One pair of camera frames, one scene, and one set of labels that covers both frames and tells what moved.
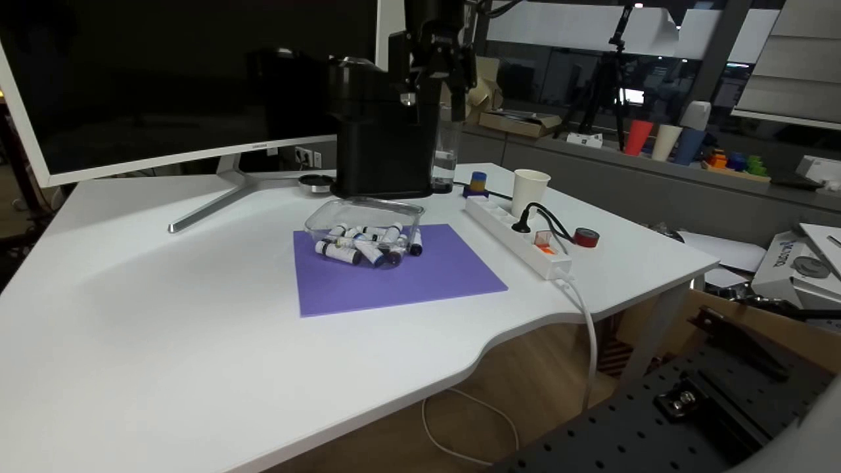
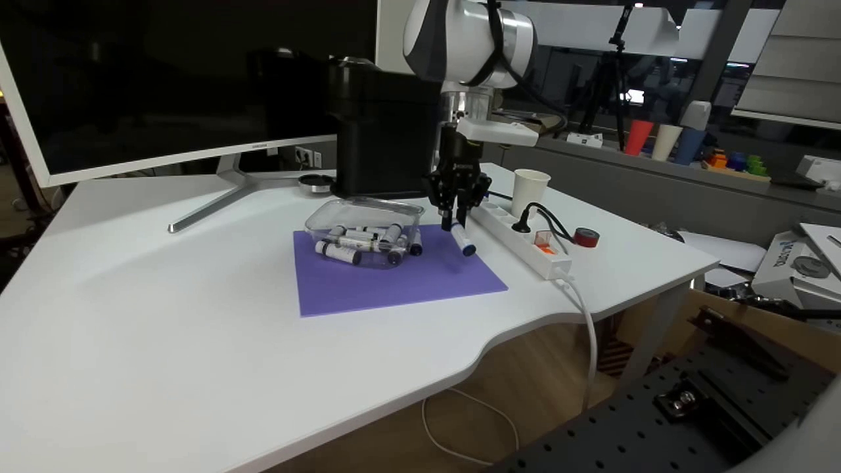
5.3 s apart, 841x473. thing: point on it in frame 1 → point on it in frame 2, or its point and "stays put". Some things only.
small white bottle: (369, 249) → (416, 240)
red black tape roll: (587, 238) stays put
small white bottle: (416, 245) → (461, 240)
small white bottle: (352, 256) stays put
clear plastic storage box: (366, 232) stays put
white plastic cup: (666, 143) stays put
